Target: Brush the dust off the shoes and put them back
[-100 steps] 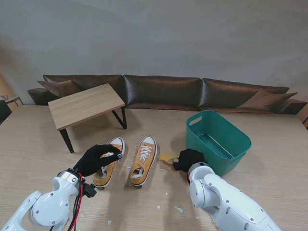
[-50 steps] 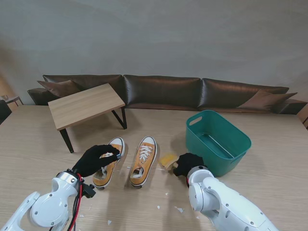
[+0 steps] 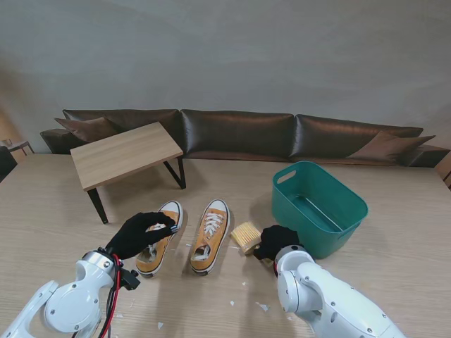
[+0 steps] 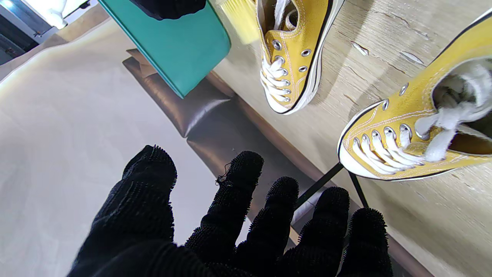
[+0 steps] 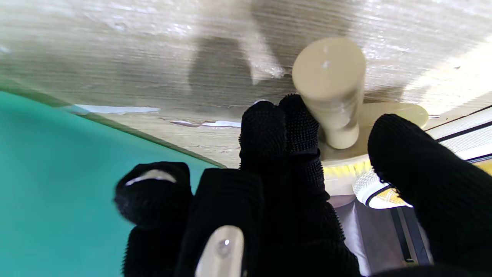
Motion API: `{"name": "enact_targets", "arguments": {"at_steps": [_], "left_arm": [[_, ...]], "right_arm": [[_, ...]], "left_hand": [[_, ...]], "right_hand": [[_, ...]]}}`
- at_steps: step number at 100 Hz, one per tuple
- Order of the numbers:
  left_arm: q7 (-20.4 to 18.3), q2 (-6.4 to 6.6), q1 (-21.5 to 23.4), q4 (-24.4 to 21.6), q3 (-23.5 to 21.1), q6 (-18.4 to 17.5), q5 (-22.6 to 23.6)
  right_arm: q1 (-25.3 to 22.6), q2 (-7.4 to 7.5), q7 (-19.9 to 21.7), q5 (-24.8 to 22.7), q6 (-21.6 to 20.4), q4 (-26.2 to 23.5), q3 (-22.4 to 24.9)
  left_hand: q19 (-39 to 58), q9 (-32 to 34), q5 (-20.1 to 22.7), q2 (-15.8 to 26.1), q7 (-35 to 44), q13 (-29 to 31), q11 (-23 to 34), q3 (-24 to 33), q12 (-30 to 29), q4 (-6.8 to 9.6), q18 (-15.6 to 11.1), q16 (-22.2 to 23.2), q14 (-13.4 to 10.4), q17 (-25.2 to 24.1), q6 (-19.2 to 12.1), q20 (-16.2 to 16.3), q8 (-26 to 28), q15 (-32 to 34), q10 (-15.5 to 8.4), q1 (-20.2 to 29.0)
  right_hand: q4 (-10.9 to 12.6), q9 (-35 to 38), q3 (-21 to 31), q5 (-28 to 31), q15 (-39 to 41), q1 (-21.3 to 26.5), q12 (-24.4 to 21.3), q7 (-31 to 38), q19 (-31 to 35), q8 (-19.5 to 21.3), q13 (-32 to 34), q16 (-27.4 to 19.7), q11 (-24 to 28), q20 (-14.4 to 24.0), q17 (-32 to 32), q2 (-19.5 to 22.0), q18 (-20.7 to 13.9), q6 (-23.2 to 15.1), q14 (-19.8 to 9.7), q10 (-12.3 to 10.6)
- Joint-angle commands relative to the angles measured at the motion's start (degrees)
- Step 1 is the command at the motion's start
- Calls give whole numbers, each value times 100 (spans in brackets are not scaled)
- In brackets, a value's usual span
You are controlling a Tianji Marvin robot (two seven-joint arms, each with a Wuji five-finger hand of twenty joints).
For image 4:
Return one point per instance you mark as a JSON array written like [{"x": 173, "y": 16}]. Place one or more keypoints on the small wooden black-legged bench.
[{"x": 323, "y": 182}]

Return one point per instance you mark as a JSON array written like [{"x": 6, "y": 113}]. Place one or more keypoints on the brown sofa cushion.
[{"x": 142, "y": 63}]

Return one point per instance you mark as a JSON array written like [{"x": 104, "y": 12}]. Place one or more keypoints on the green plastic basket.
[{"x": 180, "y": 50}]

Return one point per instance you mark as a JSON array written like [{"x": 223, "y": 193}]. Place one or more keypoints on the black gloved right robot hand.
[{"x": 169, "y": 7}]

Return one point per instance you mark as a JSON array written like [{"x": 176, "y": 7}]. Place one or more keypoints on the yellow canvas sneaker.
[
  {"x": 403, "y": 115},
  {"x": 296, "y": 50}
]

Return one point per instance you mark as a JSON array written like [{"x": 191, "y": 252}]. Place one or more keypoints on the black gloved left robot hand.
[{"x": 138, "y": 231}]

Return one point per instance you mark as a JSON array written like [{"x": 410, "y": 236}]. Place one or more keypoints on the wooden shoe brush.
[{"x": 242, "y": 19}]

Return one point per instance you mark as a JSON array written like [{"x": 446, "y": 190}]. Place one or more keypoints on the white paper scrap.
[{"x": 411, "y": 57}]

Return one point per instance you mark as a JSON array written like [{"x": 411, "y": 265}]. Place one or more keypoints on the dark brown leather sofa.
[{"x": 215, "y": 127}]

